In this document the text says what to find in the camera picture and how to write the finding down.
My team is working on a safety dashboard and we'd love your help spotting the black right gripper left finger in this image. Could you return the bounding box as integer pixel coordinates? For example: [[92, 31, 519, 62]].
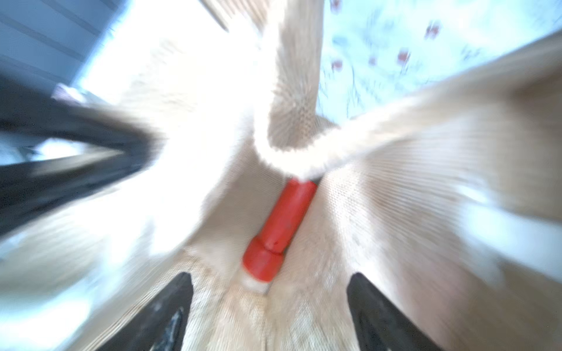
[[99, 272, 193, 351]]

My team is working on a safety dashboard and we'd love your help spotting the red flashlight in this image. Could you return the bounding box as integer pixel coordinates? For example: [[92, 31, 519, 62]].
[[239, 179, 318, 294]]

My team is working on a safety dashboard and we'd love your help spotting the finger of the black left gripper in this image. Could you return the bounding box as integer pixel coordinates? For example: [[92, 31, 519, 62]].
[[1, 75, 152, 149], [1, 149, 149, 235]]

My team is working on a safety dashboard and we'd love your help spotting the floral table mat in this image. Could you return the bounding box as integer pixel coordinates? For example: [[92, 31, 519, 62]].
[[316, 0, 561, 124]]

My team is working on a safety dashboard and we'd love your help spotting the brown burlap tote bag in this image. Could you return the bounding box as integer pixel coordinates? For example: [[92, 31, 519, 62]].
[[1, 1, 561, 350]]

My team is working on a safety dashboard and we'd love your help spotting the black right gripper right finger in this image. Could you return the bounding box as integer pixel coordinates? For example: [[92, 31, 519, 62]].
[[346, 273, 442, 351]]

